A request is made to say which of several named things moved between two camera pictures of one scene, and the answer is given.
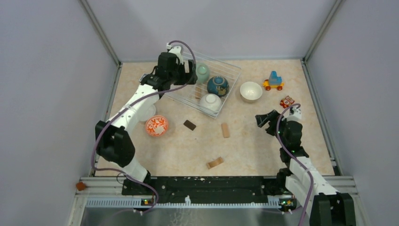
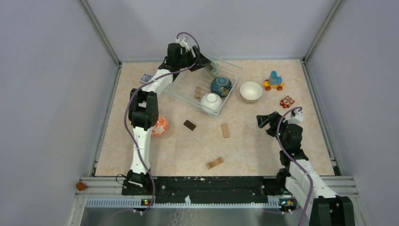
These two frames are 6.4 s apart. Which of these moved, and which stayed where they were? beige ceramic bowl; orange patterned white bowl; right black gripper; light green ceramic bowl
Moved: light green ceramic bowl
Stayed: right black gripper; beige ceramic bowl; orange patterned white bowl
